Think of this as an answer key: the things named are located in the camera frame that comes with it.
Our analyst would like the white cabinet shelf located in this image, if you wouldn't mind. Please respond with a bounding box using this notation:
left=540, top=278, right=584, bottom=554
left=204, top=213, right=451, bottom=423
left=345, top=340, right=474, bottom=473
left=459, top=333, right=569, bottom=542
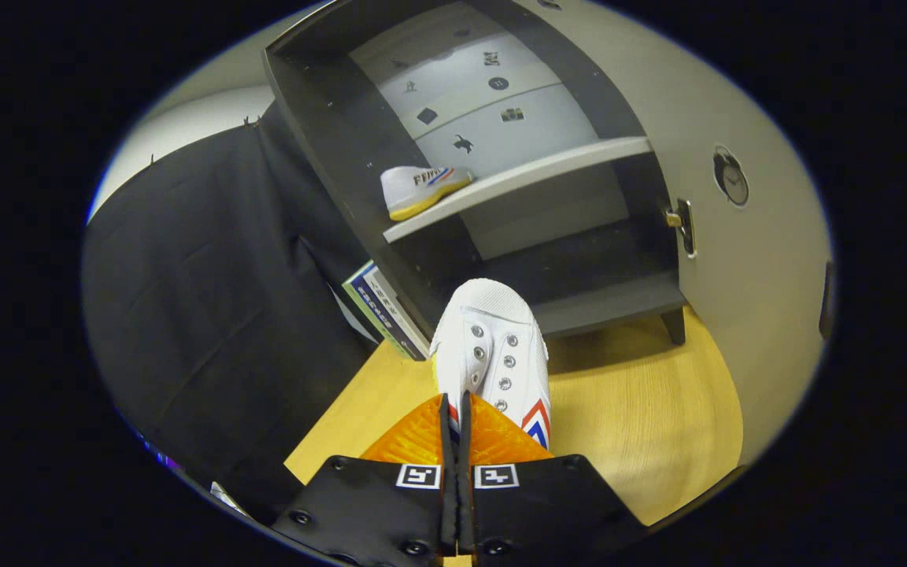
left=383, top=136, right=653, bottom=243

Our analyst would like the metal door hinge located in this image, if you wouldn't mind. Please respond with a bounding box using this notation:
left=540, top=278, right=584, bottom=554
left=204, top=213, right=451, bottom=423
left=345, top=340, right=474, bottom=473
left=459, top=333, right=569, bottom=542
left=665, top=198, right=696, bottom=258

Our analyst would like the dark grey shoe cabinet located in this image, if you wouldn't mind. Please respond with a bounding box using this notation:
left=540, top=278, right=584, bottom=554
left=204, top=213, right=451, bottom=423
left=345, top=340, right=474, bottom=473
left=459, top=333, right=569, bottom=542
left=263, top=0, right=697, bottom=347

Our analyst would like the beige shoe cabinet door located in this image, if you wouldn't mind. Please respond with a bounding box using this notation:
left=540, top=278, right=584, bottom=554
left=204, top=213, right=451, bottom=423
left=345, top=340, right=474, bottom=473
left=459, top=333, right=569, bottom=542
left=532, top=0, right=836, bottom=467

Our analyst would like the white canvas shoe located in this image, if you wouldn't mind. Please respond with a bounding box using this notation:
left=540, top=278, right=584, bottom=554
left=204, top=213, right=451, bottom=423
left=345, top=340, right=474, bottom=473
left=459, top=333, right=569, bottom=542
left=379, top=165, right=475, bottom=222
left=428, top=277, right=553, bottom=451

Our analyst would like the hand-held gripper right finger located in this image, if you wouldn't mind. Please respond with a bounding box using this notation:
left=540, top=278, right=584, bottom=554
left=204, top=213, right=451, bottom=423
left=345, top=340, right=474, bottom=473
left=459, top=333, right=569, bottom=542
left=457, top=391, right=650, bottom=567

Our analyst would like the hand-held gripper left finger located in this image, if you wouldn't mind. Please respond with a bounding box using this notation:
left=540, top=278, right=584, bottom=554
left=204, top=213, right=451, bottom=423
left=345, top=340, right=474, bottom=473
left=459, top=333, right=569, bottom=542
left=271, top=392, right=458, bottom=567

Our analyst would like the blue book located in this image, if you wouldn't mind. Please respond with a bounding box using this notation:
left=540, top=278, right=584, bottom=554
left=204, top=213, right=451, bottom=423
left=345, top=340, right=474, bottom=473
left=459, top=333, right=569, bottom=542
left=357, top=262, right=432, bottom=357

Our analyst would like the black backdrop cloth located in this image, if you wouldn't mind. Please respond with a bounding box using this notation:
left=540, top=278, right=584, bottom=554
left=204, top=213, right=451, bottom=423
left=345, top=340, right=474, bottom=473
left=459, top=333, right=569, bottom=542
left=82, top=102, right=391, bottom=524

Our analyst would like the black door handle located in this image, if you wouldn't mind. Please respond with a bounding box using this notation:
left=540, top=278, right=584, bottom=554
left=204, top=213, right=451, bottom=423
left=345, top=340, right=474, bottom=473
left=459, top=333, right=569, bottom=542
left=820, top=260, right=836, bottom=341

